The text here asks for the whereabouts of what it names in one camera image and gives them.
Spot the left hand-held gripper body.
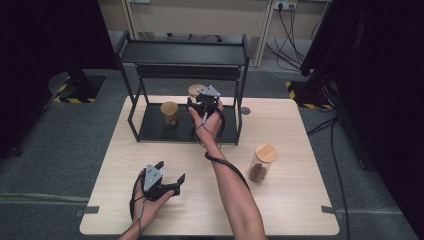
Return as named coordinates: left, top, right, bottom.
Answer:
left=139, top=163, right=183, bottom=202

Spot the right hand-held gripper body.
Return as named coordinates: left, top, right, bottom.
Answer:
left=194, top=85, right=222, bottom=116

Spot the tall glass jar wooden lid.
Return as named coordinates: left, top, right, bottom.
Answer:
left=187, top=83, right=208, bottom=104

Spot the short glass jar wooden lid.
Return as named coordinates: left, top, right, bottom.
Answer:
left=160, top=101, right=180, bottom=128

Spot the black metal shelf rack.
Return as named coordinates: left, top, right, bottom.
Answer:
left=114, top=30, right=252, bottom=146

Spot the glass jar grooved wooden lid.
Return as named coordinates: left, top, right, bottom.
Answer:
left=247, top=143, right=278, bottom=184

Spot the person's right hand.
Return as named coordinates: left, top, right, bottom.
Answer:
left=188, top=99, right=225, bottom=146

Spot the person's left hand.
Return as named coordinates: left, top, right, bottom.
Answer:
left=131, top=169, right=175, bottom=230

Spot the grey tape strip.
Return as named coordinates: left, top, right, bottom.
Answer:
left=320, top=205, right=344, bottom=219
left=75, top=205, right=100, bottom=218

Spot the black yellow striped stand base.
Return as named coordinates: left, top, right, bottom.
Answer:
left=285, top=80, right=334, bottom=110
left=52, top=68, right=106, bottom=104

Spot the dark curtain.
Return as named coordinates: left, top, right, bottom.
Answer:
left=299, top=0, right=424, bottom=239
left=0, top=0, right=118, bottom=159

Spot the left hand-held gripper cable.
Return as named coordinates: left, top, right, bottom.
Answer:
left=128, top=173, right=148, bottom=238

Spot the hand-held gripper cable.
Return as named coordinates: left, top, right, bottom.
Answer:
left=194, top=109, right=251, bottom=192
left=128, top=173, right=148, bottom=238

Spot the right hand-held gripper cable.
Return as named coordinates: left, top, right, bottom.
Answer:
left=194, top=109, right=251, bottom=192

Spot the white metal post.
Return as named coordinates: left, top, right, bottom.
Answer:
left=254, top=0, right=278, bottom=68
left=120, top=0, right=138, bottom=40

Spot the black wall cables bundle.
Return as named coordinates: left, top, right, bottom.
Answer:
left=264, top=6, right=321, bottom=73

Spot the white wall power outlet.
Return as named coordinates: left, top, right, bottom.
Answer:
left=273, top=0, right=298, bottom=11

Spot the long black floor cable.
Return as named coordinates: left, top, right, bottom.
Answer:
left=306, top=113, right=352, bottom=240

